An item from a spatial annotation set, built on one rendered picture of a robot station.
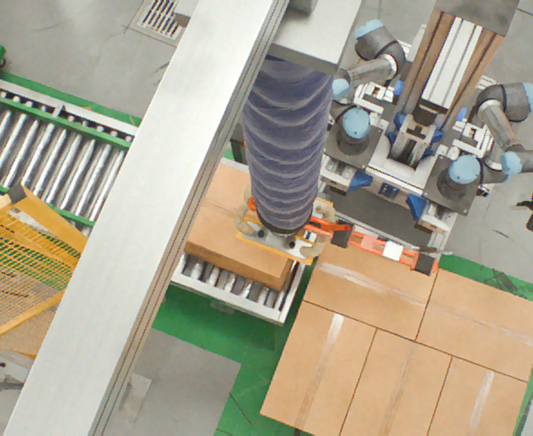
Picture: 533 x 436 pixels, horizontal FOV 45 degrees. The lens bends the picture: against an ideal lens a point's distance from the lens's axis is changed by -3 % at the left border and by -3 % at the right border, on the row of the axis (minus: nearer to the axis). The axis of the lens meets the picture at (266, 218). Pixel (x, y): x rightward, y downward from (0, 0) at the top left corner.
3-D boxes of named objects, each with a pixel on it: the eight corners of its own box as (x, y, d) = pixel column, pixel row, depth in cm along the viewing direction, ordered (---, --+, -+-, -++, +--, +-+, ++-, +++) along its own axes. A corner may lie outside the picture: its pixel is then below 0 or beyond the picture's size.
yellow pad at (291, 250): (235, 238, 283) (234, 235, 278) (243, 217, 285) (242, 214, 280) (310, 265, 279) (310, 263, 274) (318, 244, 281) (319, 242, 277)
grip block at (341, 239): (328, 242, 271) (329, 240, 265) (335, 221, 273) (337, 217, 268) (347, 250, 270) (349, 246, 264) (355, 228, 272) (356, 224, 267)
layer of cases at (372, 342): (261, 411, 357) (259, 413, 318) (324, 244, 380) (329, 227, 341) (468, 489, 343) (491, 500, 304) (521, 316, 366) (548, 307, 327)
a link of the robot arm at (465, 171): (442, 165, 286) (449, 154, 273) (472, 163, 286) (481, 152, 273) (447, 191, 283) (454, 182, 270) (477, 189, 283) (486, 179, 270)
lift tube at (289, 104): (241, 205, 236) (196, 10, 115) (265, 145, 241) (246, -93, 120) (304, 228, 233) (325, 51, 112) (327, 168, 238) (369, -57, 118)
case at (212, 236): (172, 247, 340) (158, 228, 302) (204, 179, 349) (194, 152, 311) (280, 292, 333) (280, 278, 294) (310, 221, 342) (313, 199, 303)
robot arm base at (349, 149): (343, 120, 303) (345, 111, 294) (373, 133, 301) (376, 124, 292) (330, 147, 300) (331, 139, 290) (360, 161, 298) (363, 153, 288)
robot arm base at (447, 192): (443, 163, 297) (449, 155, 287) (474, 176, 295) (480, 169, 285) (431, 192, 293) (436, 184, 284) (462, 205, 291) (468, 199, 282)
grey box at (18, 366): (6, 363, 236) (-30, 359, 207) (13, 350, 237) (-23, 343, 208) (54, 384, 234) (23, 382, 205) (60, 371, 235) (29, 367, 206)
